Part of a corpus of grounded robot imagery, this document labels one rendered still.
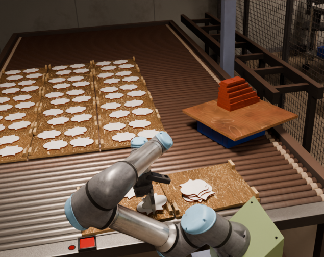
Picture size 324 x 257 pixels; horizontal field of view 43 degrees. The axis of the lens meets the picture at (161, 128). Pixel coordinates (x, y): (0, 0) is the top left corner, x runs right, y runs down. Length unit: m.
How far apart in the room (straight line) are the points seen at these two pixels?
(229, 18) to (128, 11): 3.33
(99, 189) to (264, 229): 0.64
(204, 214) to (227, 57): 2.33
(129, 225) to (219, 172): 0.89
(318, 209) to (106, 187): 1.10
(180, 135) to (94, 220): 1.36
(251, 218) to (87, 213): 0.66
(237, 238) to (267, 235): 0.11
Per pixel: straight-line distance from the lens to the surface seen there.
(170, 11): 6.84
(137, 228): 1.44
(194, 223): 1.49
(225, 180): 2.13
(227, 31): 3.59
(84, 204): 1.30
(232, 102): 2.62
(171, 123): 2.76
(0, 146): 2.72
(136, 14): 6.73
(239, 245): 1.58
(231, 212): 1.95
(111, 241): 1.82
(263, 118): 2.55
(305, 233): 3.35
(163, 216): 1.89
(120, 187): 1.27
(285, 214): 1.98
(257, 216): 1.64
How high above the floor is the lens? 2.11
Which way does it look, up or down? 26 degrees down
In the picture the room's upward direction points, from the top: 3 degrees counter-clockwise
